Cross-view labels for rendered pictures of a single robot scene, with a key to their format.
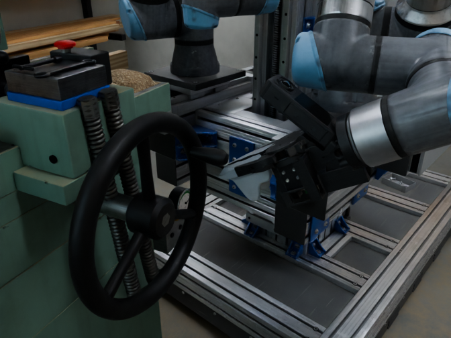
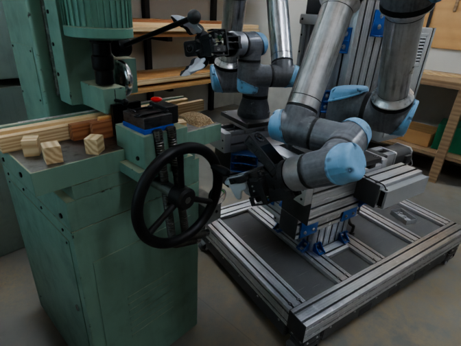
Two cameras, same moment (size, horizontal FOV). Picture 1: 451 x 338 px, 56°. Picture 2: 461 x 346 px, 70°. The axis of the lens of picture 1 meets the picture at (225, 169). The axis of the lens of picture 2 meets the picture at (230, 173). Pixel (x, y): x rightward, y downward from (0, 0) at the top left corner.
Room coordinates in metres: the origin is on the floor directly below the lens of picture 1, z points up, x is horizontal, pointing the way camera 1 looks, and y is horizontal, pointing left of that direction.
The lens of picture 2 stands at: (-0.17, -0.20, 1.24)
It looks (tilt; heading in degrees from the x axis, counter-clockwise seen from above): 26 degrees down; 15
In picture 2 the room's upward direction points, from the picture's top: 3 degrees clockwise
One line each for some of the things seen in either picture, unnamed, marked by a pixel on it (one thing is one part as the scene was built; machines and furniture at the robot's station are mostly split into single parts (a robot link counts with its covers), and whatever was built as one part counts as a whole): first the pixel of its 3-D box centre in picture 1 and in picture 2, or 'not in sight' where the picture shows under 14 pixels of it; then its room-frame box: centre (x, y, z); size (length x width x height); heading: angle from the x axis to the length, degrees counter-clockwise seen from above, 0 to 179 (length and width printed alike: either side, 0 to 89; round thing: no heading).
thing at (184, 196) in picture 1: (178, 204); (216, 197); (0.79, 0.10, 0.65); 0.06 x 0.04 x 0.08; 153
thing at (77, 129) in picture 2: not in sight; (105, 125); (0.63, 0.40, 0.92); 0.21 x 0.02 x 0.04; 153
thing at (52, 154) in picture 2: not in sight; (51, 152); (0.41, 0.39, 0.92); 0.04 x 0.04 x 0.04; 52
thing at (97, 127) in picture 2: not in sight; (123, 125); (0.64, 0.35, 0.92); 0.19 x 0.02 x 0.05; 153
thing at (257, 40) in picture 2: not in sight; (250, 45); (0.95, 0.05, 1.15); 0.11 x 0.08 x 0.09; 153
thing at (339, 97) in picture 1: (345, 83); not in sight; (0.98, -0.28, 0.87); 0.15 x 0.15 x 0.10
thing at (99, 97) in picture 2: not in sight; (104, 97); (0.67, 0.42, 0.99); 0.14 x 0.07 x 0.09; 63
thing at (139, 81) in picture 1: (123, 77); (195, 116); (0.85, 0.21, 0.91); 0.12 x 0.09 x 0.03; 63
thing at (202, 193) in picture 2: (156, 222); (203, 206); (0.82, 0.16, 0.58); 0.12 x 0.08 x 0.08; 63
